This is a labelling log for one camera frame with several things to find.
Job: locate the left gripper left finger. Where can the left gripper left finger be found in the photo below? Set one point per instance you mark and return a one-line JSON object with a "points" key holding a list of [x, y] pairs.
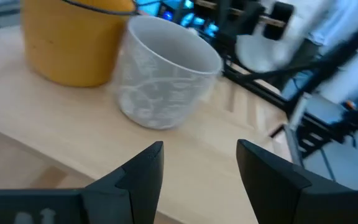
{"points": [[132, 193]]}

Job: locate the white patterned mug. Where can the white patterned mug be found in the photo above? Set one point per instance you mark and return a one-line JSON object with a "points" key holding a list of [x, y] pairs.
{"points": [[163, 77]]}

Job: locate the black aluminium table frame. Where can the black aluminium table frame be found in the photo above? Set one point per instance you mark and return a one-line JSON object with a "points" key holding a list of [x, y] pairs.
{"points": [[253, 85]]}

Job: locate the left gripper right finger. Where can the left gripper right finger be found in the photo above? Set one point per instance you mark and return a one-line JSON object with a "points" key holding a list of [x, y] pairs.
{"points": [[284, 199]]}

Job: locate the amber yellow mug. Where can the amber yellow mug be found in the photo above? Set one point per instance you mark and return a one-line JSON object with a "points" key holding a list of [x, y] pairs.
{"points": [[70, 46]]}

